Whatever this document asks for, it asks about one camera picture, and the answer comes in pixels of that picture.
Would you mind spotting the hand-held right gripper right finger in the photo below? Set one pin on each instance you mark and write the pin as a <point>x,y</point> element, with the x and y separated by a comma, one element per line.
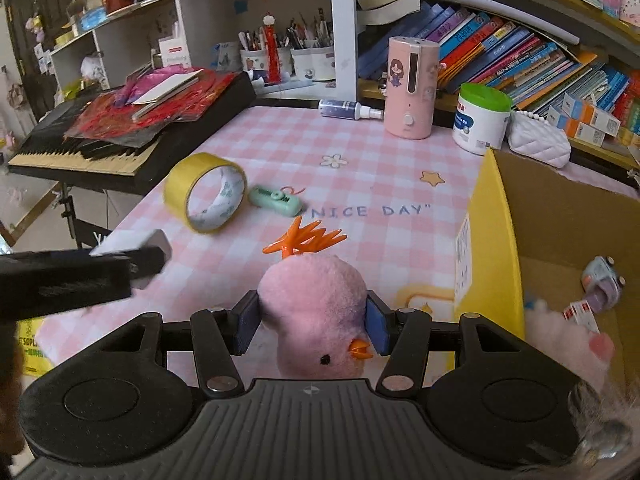
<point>377,322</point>

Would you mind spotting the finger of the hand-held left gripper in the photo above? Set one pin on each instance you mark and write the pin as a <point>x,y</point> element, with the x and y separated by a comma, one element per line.
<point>149,262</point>
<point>65,285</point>

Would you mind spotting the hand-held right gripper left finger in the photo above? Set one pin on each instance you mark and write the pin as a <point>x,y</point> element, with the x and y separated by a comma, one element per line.
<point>246,322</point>

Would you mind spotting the pink chick plush toy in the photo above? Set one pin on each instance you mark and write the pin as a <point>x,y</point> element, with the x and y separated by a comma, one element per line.
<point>310,300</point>

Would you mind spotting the yellow cardboard box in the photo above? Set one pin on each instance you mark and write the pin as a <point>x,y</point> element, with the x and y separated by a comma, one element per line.
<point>492,240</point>

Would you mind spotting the pink pig plush toy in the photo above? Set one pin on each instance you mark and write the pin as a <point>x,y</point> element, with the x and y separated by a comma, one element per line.
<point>560,350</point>

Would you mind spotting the small white red box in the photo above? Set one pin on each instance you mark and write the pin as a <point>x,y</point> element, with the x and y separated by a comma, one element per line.
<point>580,312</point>

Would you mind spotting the grey toy car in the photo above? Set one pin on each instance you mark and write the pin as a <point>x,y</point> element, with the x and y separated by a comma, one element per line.
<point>602,275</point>

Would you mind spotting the yellow printed package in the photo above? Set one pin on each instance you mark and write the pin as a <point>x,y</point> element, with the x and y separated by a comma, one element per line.
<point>34,345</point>

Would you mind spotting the black keyboard stand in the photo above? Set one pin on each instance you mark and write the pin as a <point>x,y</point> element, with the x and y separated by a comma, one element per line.
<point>70,210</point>

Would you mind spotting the yellow tape roll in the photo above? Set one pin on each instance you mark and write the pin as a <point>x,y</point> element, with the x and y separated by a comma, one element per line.
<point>180,185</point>

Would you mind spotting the green correction tape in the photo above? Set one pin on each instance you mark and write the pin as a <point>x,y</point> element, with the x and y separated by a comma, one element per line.
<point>275,202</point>

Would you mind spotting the black piano keyboard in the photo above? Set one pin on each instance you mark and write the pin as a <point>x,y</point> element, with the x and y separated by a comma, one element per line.
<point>75,160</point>

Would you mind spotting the pink checked tablecloth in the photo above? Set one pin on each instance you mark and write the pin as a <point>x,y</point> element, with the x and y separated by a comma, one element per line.
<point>350,185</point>

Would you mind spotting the red shiny paper stack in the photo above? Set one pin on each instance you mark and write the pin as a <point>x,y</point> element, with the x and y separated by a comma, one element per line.
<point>100,120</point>

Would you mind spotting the white card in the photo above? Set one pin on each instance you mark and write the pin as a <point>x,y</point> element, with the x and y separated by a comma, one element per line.
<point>167,91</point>

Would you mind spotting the dark blue spray bottle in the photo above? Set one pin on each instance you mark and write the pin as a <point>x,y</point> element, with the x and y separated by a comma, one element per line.
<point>340,108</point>

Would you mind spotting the pink humidifier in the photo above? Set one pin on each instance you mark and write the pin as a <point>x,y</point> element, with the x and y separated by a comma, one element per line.
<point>410,105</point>

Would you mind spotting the white jar green lid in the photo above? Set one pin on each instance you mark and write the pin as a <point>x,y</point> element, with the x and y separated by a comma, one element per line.
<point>477,125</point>

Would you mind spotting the white pen holder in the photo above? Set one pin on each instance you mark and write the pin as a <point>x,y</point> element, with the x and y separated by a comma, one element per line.
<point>312,62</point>
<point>252,60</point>

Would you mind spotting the white quilted purse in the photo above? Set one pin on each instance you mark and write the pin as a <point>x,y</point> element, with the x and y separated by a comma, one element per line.
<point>535,142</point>

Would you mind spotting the red tube with white cap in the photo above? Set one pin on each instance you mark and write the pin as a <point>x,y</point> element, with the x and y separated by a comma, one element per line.
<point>271,52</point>

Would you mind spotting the white orange medicine box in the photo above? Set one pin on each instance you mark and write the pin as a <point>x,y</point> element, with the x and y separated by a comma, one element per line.
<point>570,127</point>
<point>592,110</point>

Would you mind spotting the row of colourful books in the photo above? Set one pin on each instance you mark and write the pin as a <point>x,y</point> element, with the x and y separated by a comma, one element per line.
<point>500,55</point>

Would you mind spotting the white bookshelf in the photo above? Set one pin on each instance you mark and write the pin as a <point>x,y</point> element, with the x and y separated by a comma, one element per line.
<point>342,20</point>

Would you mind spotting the white flat board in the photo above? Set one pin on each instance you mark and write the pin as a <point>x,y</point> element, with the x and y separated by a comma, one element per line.
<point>500,10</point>

